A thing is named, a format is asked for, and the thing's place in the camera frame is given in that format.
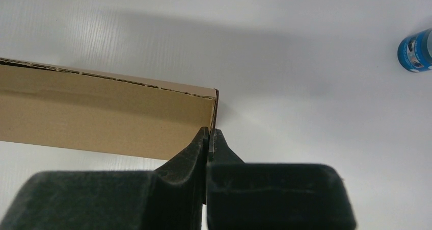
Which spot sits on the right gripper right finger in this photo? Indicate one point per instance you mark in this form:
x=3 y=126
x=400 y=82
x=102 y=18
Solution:
x=244 y=195

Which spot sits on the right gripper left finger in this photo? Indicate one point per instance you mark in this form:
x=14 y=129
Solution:
x=169 y=197

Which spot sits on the brown cardboard box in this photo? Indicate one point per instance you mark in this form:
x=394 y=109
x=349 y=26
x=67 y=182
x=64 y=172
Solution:
x=87 y=110

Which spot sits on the blue white lidded jar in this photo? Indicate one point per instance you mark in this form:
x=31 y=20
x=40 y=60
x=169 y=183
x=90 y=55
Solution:
x=414 y=52

